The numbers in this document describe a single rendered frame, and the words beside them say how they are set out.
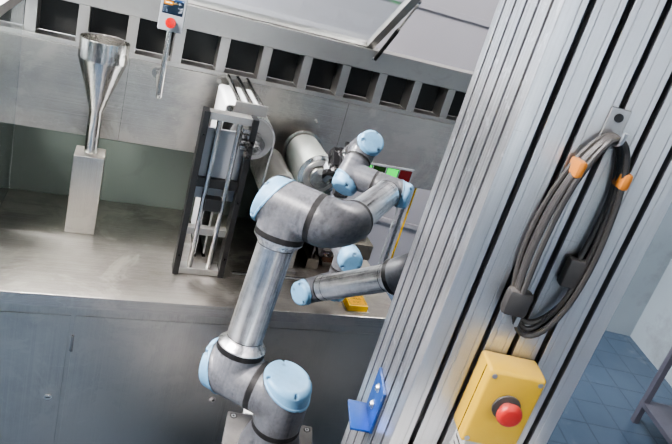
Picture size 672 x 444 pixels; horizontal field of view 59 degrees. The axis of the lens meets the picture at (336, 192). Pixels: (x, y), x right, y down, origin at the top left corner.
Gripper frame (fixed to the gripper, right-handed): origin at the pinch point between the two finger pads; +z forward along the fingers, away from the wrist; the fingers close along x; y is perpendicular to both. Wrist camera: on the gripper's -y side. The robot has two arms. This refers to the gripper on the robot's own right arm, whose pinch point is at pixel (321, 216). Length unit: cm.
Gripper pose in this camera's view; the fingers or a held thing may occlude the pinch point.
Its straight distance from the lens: 212.5
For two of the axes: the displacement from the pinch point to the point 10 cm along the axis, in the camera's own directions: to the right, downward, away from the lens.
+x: -9.3, -1.4, -3.5
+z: -2.7, -4.2, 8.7
